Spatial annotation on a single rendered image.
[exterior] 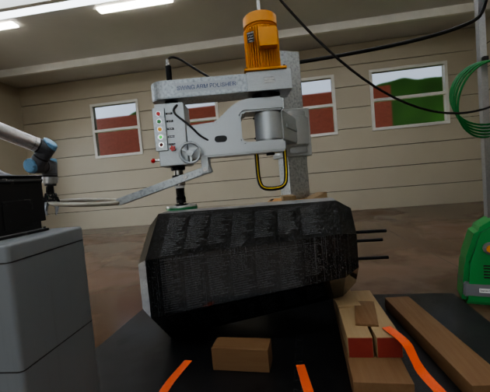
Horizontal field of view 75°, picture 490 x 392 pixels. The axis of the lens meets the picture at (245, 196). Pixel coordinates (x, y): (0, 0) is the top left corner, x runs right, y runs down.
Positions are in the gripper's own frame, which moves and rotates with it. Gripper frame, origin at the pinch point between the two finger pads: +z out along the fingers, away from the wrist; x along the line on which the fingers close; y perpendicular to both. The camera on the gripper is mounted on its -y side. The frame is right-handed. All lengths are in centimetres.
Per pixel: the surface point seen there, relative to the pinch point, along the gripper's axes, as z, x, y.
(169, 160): -35, 69, 40
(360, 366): 61, 116, 159
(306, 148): -48, 189, 42
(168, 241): 13, 58, 69
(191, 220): 2, 73, 68
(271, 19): -128, 130, 73
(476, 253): 28, 243, 150
